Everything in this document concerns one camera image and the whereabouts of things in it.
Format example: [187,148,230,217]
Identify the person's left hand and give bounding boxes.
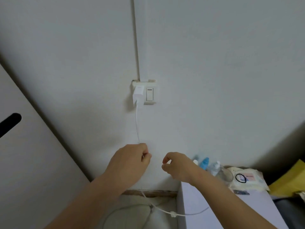
[104,143,152,190]

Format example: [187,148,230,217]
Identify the person's right hand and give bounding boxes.
[162,152,200,184]

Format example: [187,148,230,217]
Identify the white charging cable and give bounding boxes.
[135,104,210,218]

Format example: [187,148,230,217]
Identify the person's right forearm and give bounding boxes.
[189,164,278,229]

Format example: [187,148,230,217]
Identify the person's left forearm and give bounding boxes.
[45,171,130,229]

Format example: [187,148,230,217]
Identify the brown wooden baseboard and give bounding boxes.
[122,190,179,198]

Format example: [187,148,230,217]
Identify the clear bottle with white cap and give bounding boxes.
[207,161,221,177]

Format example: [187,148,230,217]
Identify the white charger adapter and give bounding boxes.
[132,85,144,107]

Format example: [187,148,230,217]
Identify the white wet wipes pack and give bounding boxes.
[227,166,270,192]

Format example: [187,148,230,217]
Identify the white cabinet with black slot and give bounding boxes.
[0,64,91,229]

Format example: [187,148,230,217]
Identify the yellow bag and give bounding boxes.
[268,159,305,198]

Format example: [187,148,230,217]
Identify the dark grey cushion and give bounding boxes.
[273,196,305,229]

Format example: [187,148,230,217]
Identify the grey cable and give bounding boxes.
[102,204,153,229]

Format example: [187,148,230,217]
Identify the white wall socket switch plate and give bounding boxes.
[132,80,158,105]

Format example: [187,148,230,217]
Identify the wall cable conduit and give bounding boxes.
[130,0,141,82]

